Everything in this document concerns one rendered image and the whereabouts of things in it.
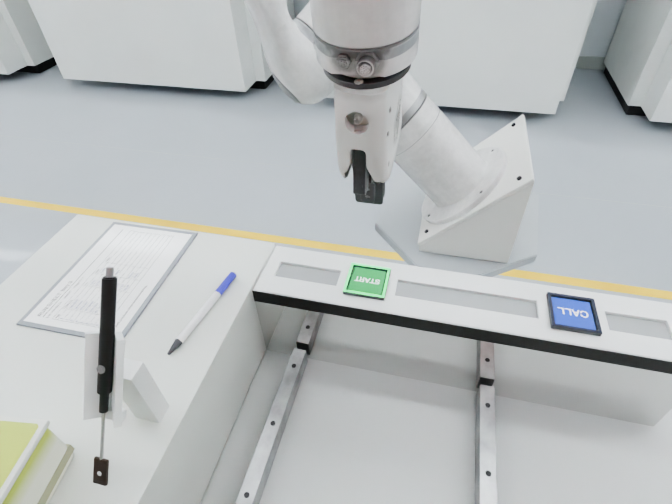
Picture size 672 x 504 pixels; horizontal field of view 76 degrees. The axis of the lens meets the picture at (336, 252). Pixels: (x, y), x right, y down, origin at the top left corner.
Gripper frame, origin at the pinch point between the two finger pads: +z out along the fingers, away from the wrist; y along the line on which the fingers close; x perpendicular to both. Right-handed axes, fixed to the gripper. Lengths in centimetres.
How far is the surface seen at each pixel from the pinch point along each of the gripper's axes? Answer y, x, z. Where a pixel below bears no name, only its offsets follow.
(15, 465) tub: -34.4, 23.1, 1.1
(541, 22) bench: 241, -54, 101
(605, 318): -3.3, -29.9, 15.1
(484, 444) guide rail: -19.3, -17.6, 22.9
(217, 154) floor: 151, 130, 146
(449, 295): -3.3, -11.1, 15.5
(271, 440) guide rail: -24.7, 8.4, 21.8
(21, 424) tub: -31.4, 25.2, 1.7
